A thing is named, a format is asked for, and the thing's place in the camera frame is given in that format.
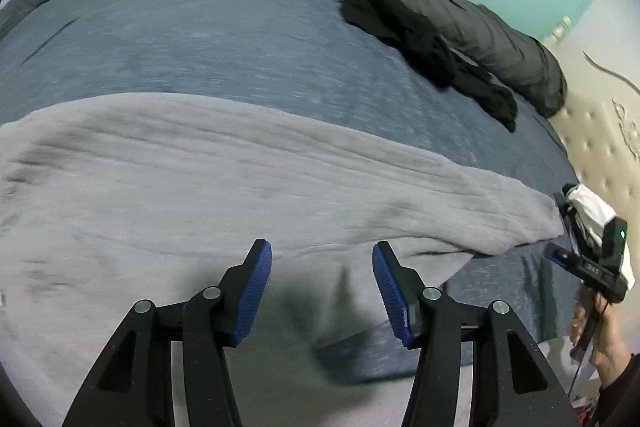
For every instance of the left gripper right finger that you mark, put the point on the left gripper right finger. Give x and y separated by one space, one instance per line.
512 383

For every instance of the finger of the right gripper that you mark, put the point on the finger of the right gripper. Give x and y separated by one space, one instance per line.
569 261

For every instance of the grey quilted sweatshirt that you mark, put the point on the grey quilted sweatshirt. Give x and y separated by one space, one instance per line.
111 200

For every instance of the black garment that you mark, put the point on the black garment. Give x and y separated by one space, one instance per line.
423 48

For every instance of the cream tufted headboard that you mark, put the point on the cream tufted headboard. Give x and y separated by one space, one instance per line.
599 127

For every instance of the blue patterned bed sheet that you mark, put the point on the blue patterned bed sheet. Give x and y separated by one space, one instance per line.
250 56

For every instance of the person right hand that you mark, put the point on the person right hand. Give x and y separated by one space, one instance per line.
610 355

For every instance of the white folded garment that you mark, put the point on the white folded garment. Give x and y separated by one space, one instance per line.
595 214

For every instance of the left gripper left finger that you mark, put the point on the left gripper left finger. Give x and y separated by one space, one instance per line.
129 384

